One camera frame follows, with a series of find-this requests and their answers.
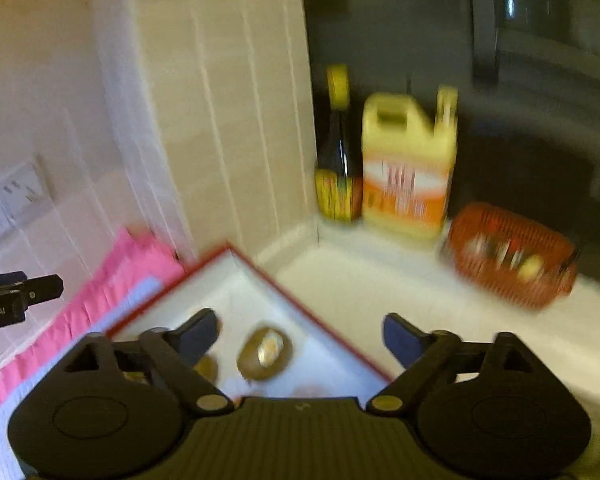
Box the dark sauce bottle yellow cap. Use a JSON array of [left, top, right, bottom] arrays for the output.
[[314, 64, 365, 223]]

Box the white wall socket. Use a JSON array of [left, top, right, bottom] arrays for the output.
[[0, 161, 57, 228]]

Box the red plastic basket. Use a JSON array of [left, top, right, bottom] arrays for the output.
[[446, 202, 581, 309]]

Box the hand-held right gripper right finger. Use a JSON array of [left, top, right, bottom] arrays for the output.
[[383, 312, 543, 415]]

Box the pink cloth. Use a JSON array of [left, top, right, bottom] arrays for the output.
[[0, 227, 187, 423]]

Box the white quilted pad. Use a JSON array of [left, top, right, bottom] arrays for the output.
[[0, 275, 162, 480]]

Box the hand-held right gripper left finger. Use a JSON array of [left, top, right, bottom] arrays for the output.
[[65, 308, 235, 416]]

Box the dark window frame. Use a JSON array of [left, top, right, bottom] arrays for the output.
[[467, 0, 505, 85]]

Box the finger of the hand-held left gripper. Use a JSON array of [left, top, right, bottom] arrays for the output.
[[10, 274, 64, 307]]

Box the brown kiwi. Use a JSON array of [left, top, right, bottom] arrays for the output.
[[192, 355, 219, 383]]

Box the red rimmed white box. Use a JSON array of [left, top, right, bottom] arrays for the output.
[[102, 244, 396, 406]]

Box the yellow detergent jug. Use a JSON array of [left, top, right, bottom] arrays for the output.
[[361, 86, 460, 241]]

